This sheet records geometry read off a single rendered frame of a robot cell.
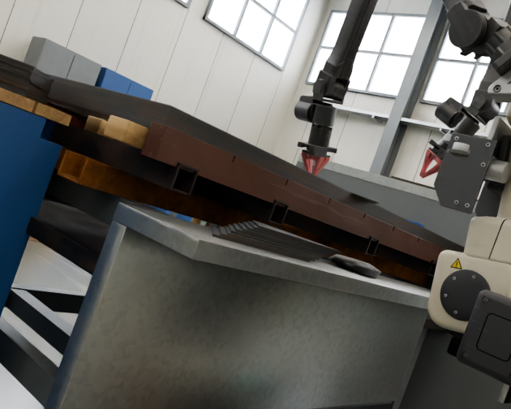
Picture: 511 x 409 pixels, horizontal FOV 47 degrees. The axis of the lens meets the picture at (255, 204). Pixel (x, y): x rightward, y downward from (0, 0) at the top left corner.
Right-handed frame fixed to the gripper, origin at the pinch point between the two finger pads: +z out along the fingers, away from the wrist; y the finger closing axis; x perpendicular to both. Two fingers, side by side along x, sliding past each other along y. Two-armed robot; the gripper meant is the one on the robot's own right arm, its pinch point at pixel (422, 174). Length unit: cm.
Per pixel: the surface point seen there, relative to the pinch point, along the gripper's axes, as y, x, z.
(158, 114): 89, 0, 16
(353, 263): 33.9, 20.3, 22.6
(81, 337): 96, 26, 47
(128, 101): 89, -9, 19
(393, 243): -1.4, 7.3, 19.9
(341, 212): 31.1, 6.9, 17.4
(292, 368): 34, 28, 51
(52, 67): -273, -726, 280
